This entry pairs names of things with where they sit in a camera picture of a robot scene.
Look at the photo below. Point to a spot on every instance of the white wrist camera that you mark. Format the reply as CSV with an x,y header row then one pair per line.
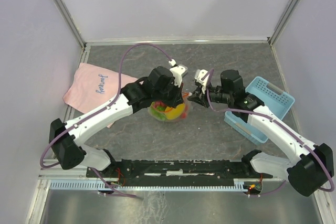
x,y
203,79
178,71

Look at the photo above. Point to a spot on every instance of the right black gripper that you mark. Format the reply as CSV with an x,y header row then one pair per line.
x,y
203,101

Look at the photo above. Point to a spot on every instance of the green grape bunch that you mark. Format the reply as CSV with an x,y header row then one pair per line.
x,y
157,114

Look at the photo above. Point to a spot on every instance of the light blue cable duct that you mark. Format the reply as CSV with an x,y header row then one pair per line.
x,y
239,185

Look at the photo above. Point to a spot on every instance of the yellow starfruit slice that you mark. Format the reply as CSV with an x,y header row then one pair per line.
x,y
174,113

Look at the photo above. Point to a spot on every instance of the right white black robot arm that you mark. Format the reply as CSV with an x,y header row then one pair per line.
x,y
307,166

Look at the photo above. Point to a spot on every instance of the clear orange zip top bag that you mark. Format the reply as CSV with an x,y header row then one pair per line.
x,y
185,95

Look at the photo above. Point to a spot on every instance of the pink folded cloth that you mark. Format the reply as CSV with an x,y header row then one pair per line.
x,y
92,87

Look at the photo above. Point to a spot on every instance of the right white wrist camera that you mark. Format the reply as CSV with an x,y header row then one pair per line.
x,y
203,79

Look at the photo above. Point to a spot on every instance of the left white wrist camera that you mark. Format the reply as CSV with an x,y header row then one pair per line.
x,y
178,71

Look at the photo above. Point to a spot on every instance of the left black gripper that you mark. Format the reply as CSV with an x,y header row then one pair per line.
x,y
177,98

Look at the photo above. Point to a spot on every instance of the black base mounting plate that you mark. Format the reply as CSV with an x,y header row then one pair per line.
x,y
180,173

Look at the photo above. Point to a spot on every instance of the red grape bunch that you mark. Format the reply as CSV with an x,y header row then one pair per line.
x,y
158,105

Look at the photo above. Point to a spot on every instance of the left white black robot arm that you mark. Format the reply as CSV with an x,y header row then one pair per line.
x,y
67,139

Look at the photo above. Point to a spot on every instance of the red strawberries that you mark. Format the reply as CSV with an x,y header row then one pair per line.
x,y
185,112

